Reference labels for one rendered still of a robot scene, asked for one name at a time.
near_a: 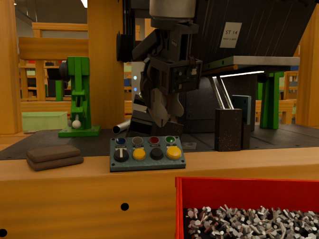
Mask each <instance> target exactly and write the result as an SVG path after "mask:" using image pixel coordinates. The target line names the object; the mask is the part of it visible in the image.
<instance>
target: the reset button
mask: <svg viewBox="0 0 319 239"><path fill-rule="evenodd" d="M133 157H134V158H135V159H138V160H140V159H143V158H144V157H145V151H144V150H143V149H141V148H138V149H135V150H134V152H133Z"/></svg>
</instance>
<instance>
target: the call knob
mask: <svg viewBox="0 0 319 239"><path fill-rule="evenodd" d="M114 157H115V158H116V159H117V160H119V161H123V160H125V159H127V157H128V152H127V151H126V150H125V149H122V148H120V149H118V150H116V151H115V153H114Z"/></svg>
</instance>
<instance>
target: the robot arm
mask: <svg viewBox="0 0 319 239"><path fill-rule="evenodd" d="M195 6H196V0H150V15H151V16H153V17H152V18H151V19H150V26H151V27H153V28H157V29H154V30H153V31H152V32H151V33H150V34H149V35H148V36H147V37H146V38H145V39H144V40H143V41H142V42H141V43H139V44H138V45H137V46H136V47H135V48H134V49H133V50H132V57H133V60H134V61H135V62H137V61H143V62H144V63H145V65H144V68H143V72H141V81H140V92H141V95H142V97H143V100H144V102H145V105H146V106H147V108H148V111H149V113H150V115H151V117H152V119H153V120H154V122H155V123H156V124H157V125H158V126H159V127H163V126H164V125H165V124H166V123H167V121H168V119H169V118H170V116H171V115H174V116H178V117H181V116H182V115H183V113H184V109H183V107H182V105H181V103H180V102H179V99H178V96H179V93H182V92H188V91H194V90H196V89H197V90H199V85H200V77H201V70H202V63H203V61H201V60H198V59H196V58H195V57H194V56H193V55H191V54H190V50H191V41H192V34H198V29H199V25H198V24H193V20H191V18H193V17H194V16H195ZM190 56H192V57H190ZM156 86H158V87H159V88H156Z"/></svg>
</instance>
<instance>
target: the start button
mask: <svg viewBox="0 0 319 239"><path fill-rule="evenodd" d="M167 156H168V157H170V158H172V159H177V158H179V157H180V156H181V150H180V149H179V148H178V147H175V146H172V147H169V148H168V149H167Z"/></svg>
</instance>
